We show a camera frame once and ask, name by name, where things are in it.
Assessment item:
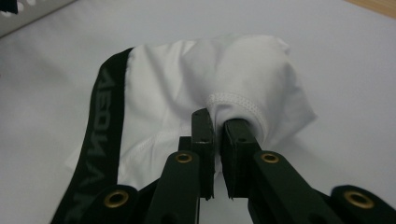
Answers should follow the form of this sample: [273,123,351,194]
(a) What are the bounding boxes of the white shorts with black waistband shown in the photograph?
[50,33,318,224]

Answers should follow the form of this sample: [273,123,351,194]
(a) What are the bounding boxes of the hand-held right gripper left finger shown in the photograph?
[178,107,217,201]

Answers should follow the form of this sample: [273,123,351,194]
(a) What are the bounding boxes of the white perforated plastic basket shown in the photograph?
[0,0,78,38]

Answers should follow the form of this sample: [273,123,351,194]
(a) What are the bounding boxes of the wooden table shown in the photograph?
[344,0,396,20]

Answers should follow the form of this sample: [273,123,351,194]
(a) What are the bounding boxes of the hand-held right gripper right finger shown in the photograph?
[219,119,262,200]

